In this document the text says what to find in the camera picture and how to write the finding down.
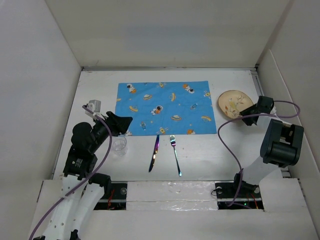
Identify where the beige bird-pattern plate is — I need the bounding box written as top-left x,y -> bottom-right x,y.
217,90 -> 254,119

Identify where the iridescent knife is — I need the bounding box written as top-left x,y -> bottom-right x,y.
148,134 -> 160,173

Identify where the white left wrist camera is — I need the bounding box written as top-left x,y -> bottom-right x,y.
84,99 -> 101,115

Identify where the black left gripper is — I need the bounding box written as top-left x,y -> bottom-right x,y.
89,110 -> 132,152

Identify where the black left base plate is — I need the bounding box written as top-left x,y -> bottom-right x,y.
94,181 -> 128,211

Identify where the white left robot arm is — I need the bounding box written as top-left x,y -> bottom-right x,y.
29,110 -> 133,240

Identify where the clear plastic cup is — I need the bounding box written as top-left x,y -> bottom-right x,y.
111,136 -> 128,157

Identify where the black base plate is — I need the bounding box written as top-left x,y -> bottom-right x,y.
94,181 -> 128,211
211,181 -> 264,210

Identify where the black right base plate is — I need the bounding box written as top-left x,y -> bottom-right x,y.
211,181 -> 264,210

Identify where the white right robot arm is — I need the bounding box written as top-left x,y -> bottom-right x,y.
231,96 -> 304,197

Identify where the iridescent fork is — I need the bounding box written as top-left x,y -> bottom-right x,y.
169,135 -> 182,177

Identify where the blue space-print cloth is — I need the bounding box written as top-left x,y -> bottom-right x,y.
115,81 -> 217,136

